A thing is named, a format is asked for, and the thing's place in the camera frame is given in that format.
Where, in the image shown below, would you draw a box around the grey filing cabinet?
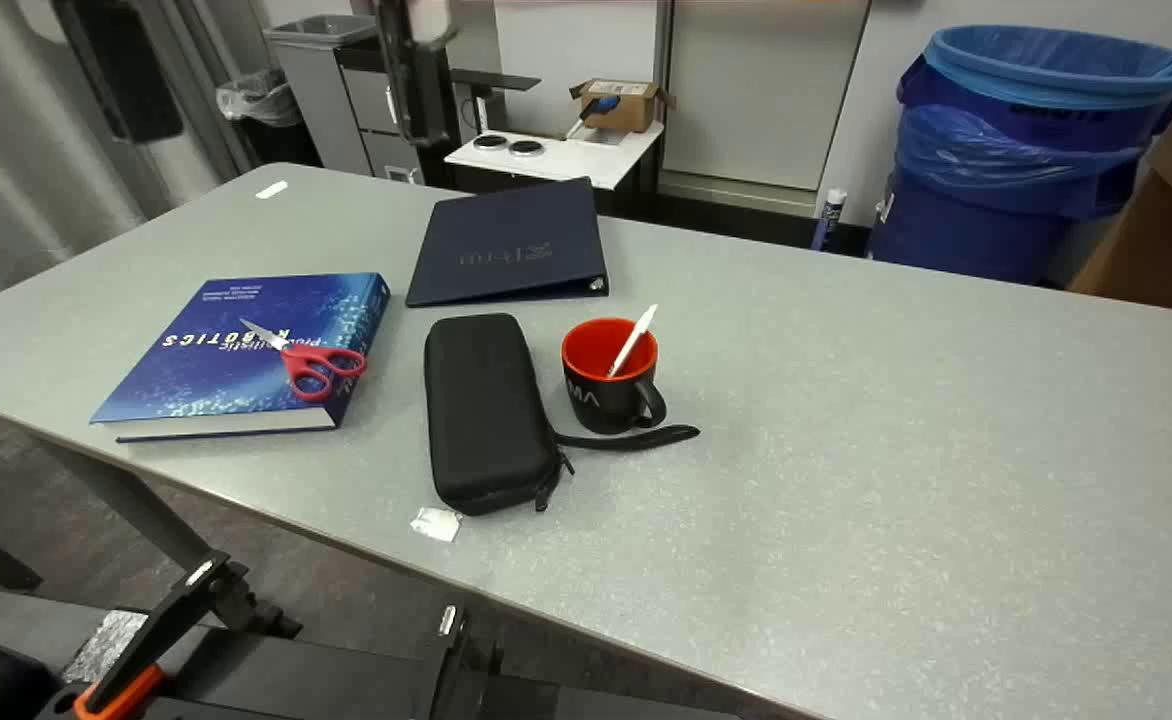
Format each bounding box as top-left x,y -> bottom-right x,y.
263,12 -> 426,186

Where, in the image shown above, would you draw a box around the blue hardcover book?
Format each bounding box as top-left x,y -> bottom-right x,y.
88,268 -> 398,448

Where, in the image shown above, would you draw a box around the white spray bottle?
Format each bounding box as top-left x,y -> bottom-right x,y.
814,186 -> 854,256

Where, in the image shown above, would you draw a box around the white pen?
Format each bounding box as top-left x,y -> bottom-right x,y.
605,302 -> 664,383

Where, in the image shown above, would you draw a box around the black office chair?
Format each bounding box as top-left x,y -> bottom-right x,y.
364,0 -> 545,194

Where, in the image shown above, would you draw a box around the open cardboard box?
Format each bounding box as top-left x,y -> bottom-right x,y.
567,78 -> 667,142

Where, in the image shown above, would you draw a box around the black orange handled clamp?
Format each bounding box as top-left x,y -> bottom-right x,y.
69,554 -> 309,720

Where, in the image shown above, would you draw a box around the small white side table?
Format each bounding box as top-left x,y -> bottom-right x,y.
439,118 -> 667,198

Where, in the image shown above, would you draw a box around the black case wrist strap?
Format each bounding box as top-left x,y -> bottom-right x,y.
551,421 -> 706,458

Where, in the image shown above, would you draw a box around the white plastic bag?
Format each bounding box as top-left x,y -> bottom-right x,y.
211,68 -> 305,132

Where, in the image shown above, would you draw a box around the black mug red inside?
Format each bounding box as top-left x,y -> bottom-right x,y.
558,315 -> 671,436

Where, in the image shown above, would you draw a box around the navy blue ring binder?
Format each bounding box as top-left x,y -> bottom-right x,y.
403,175 -> 614,311

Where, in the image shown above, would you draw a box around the black zippered hard case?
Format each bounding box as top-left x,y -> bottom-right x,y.
420,311 -> 578,521

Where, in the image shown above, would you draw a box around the red handled scissors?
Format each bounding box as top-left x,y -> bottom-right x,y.
236,315 -> 374,407

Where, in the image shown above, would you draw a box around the black hanging monitor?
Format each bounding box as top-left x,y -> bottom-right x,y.
50,0 -> 189,147

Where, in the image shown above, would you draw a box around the black equipment base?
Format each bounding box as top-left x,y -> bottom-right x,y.
0,583 -> 750,720

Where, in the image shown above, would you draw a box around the blue trash bin with liner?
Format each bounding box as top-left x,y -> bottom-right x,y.
870,19 -> 1172,290

